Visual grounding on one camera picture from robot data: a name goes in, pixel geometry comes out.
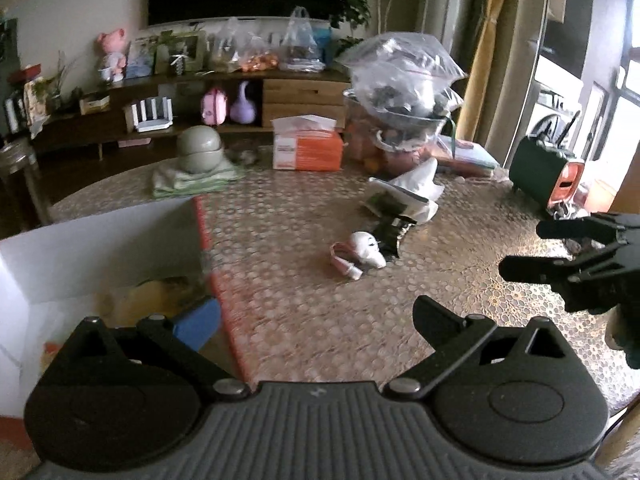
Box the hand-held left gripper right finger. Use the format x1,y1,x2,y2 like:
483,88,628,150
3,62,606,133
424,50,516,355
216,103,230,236
382,295,577,397

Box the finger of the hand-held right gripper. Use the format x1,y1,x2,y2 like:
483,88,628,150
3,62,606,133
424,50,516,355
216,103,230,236
499,244,622,289
536,212,629,242

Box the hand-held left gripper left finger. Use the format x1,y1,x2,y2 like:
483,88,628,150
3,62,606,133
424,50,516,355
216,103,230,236
52,296,252,402

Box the white cardboard box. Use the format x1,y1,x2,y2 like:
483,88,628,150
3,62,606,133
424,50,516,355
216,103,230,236
0,194,251,454

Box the green orange appliance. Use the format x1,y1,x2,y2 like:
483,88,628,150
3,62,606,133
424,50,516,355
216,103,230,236
508,135,586,210

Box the white skull figurine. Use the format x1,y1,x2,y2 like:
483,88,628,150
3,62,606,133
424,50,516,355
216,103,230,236
349,231,387,269

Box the small white tube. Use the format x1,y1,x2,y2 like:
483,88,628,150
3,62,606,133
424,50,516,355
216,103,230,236
329,242,364,281

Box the green folded cloth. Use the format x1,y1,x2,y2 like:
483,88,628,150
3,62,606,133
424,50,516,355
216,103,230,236
152,159,246,199

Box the grey-green bowl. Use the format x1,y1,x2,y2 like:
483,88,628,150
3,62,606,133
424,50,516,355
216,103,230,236
179,125,224,156
179,149,226,174

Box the yellow curtain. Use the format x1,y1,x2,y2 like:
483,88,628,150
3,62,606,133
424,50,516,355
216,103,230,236
456,0,519,144

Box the orange tissue box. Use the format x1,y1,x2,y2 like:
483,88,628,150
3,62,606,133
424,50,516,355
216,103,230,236
272,115,346,172

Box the white router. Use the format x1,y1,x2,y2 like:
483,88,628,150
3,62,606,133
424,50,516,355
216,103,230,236
124,98,176,134

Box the pink toy backpack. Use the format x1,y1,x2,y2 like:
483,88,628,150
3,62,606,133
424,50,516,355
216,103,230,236
200,87,229,126

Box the purple vase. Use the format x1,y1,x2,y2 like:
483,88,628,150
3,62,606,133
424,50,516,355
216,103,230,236
229,81,259,125

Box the wooden tv cabinet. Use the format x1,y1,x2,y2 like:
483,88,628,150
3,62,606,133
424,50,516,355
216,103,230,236
29,66,354,162

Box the large clear plastic bag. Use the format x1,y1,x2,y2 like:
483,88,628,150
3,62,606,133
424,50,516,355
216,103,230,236
344,32,466,153

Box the small cardboard box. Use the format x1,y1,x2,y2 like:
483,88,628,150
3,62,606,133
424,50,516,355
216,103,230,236
79,94,112,115

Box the wooden drawer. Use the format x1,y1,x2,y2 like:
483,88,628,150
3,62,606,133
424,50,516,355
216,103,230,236
262,78,351,129

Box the blue picture card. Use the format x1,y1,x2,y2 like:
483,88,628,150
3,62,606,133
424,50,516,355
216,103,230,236
127,39,159,79

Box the plastic bag of oranges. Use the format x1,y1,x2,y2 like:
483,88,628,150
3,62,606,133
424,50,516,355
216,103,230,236
235,34,280,74

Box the patterned gift bag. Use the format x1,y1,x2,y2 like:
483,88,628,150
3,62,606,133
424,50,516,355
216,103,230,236
23,77,52,127

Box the pink pig plush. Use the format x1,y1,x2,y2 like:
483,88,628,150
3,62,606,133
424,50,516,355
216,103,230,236
97,29,127,84

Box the blue white plastic bag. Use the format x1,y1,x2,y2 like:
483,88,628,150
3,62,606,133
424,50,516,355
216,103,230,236
278,6,326,72

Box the flat red box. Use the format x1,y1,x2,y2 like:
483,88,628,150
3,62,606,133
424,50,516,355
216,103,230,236
9,63,42,84

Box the green potted plant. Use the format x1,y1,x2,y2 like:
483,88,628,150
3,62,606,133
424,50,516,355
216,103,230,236
329,0,427,57

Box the green photo frame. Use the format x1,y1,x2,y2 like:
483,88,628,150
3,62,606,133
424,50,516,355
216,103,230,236
154,31,209,74

